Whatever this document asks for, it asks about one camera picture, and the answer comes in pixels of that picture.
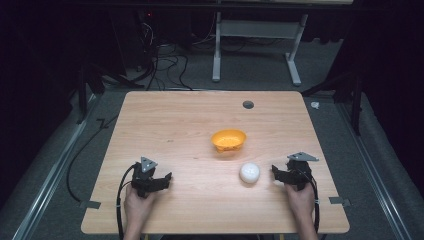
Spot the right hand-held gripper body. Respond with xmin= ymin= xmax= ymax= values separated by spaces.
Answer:
xmin=285 ymin=151 xmax=320 ymax=192

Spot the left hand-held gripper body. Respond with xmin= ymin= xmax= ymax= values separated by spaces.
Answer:
xmin=130 ymin=156 xmax=159 ymax=199

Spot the white ball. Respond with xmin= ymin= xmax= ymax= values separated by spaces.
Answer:
xmin=238 ymin=162 xmax=261 ymax=185

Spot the orange plastic bowl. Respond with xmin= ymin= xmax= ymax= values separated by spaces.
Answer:
xmin=210 ymin=128 xmax=248 ymax=154

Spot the person's right hand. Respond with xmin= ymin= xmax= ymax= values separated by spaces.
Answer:
xmin=284 ymin=182 xmax=316 ymax=224

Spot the person's left hand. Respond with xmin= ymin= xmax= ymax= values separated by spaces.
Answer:
xmin=123 ymin=185 xmax=156 ymax=230

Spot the black metal stand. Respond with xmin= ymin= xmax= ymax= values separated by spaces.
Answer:
xmin=300 ymin=71 xmax=365 ymax=137
xmin=75 ymin=61 xmax=146 ymax=126

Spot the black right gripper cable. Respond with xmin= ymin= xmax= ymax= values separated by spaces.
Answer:
xmin=298 ymin=168 xmax=321 ymax=234

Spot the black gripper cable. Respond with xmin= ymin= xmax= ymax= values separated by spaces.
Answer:
xmin=115 ymin=163 xmax=138 ymax=240
xmin=298 ymin=168 xmax=321 ymax=234

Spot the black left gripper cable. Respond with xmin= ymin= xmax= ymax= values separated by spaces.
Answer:
xmin=115 ymin=163 xmax=138 ymax=240

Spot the grey table bracket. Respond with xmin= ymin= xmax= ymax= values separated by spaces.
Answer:
xmin=79 ymin=199 xmax=102 ymax=210
xmin=328 ymin=196 xmax=352 ymax=208

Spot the black floor cable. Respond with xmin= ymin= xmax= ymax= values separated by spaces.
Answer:
xmin=65 ymin=114 xmax=120 ymax=203

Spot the grey metal floor rail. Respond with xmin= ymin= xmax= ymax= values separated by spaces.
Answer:
xmin=336 ymin=101 xmax=414 ymax=240
xmin=11 ymin=94 xmax=98 ymax=240

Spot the tangle of black cables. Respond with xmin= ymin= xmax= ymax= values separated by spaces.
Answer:
xmin=134 ymin=13 xmax=195 ymax=92

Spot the white metal desk frame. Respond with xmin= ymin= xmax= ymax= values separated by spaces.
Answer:
xmin=211 ymin=11 xmax=310 ymax=87

